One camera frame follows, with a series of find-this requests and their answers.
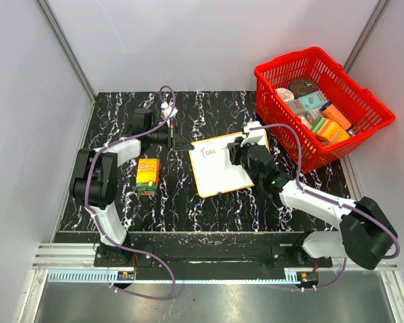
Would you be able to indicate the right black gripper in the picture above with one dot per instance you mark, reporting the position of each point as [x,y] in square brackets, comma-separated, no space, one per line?
[236,149]

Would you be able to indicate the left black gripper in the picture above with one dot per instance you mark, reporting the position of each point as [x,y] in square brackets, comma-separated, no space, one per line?
[175,140]

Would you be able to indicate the yellow framed whiteboard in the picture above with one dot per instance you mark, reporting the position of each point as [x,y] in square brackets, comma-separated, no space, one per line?
[212,169]

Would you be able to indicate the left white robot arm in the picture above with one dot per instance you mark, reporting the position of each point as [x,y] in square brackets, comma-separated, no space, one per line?
[94,180]

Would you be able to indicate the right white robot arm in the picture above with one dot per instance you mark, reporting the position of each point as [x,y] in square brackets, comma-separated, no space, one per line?
[362,233]

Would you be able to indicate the orange sponge package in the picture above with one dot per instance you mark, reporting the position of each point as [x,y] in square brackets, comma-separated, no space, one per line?
[148,174]

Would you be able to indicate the pink round container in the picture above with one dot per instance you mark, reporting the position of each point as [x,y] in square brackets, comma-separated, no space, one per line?
[285,94]

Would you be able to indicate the teal box in basket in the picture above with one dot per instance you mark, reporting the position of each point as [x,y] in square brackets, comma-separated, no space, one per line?
[313,100]

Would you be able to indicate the brown round lid container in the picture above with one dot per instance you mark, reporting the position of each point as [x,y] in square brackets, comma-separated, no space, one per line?
[302,86]

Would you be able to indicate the yellow sponge pack in basket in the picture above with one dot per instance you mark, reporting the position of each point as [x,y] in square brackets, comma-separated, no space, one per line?
[328,131]

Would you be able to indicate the orange bottle blue cap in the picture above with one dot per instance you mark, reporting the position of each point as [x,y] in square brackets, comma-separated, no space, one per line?
[330,111]

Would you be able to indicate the red plastic shopping basket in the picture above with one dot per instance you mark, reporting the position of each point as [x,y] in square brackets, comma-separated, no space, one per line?
[292,124]

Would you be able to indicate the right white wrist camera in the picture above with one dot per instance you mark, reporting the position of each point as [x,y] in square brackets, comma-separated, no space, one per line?
[252,133]

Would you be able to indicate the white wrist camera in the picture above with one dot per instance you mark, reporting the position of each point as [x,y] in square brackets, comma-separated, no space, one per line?
[252,133]
[168,111]

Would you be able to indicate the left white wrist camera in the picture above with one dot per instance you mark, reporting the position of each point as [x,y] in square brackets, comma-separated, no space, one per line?
[168,111]

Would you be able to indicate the aluminium front rail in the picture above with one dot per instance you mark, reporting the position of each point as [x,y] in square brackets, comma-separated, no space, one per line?
[67,263]

